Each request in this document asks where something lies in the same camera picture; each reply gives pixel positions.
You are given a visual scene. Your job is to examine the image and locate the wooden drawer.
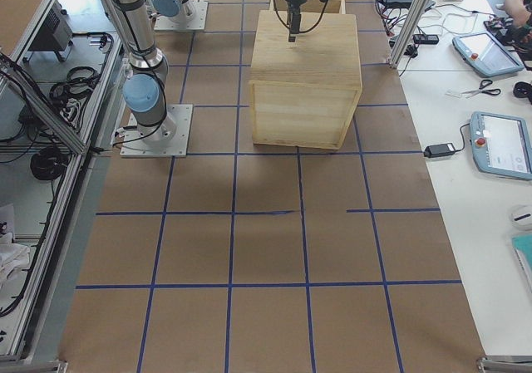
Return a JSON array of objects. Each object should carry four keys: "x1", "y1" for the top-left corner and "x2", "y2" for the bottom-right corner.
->
[{"x1": 269, "y1": 0, "x2": 346, "y2": 14}]

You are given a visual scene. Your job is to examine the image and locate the wooden drawer cabinet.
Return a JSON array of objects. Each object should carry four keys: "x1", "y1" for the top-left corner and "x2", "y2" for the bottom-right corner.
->
[{"x1": 249, "y1": 11, "x2": 362, "y2": 150}]

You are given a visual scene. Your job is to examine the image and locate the upper teach pendant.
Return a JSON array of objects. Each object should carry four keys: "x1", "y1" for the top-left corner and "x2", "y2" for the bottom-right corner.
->
[{"x1": 452, "y1": 32, "x2": 525, "y2": 78}]

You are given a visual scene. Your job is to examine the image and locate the teach pendant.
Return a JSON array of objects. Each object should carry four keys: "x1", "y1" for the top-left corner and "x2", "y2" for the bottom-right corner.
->
[
  {"x1": 470, "y1": 111, "x2": 531, "y2": 181},
  {"x1": 452, "y1": 32, "x2": 525, "y2": 78}
]

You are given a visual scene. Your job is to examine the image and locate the black power brick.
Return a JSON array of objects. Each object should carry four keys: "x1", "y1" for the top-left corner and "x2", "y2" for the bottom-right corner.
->
[{"x1": 423, "y1": 143, "x2": 456, "y2": 159}]

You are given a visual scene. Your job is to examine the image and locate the black scissors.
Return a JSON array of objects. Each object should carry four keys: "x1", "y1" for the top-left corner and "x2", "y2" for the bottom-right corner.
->
[{"x1": 462, "y1": 79, "x2": 501, "y2": 98}]

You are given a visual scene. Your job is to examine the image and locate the lower teach pendant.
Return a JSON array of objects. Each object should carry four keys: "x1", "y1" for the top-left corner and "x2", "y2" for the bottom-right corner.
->
[{"x1": 470, "y1": 111, "x2": 531, "y2": 181}]

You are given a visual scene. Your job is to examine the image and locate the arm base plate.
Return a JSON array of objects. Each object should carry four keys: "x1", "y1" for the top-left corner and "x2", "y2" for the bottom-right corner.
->
[
  {"x1": 155, "y1": 0, "x2": 208, "y2": 32},
  {"x1": 120, "y1": 104, "x2": 193, "y2": 158}
]

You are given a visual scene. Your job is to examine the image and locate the aluminium frame post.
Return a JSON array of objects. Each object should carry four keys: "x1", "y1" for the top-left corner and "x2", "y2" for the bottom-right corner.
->
[{"x1": 388, "y1": 0, "x2": 429, "y2": 69}]

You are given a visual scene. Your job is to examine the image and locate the aluminium side frame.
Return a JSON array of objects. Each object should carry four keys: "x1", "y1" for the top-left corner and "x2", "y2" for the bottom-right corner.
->
[{"x1": 1, "y1": 0, "x2": 123, "y2": 362}]

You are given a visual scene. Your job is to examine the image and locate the coiled black cable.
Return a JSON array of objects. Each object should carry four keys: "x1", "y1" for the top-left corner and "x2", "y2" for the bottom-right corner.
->
[{"x1": 29, "y1": 146, "x2": 69, "y2": 182}]

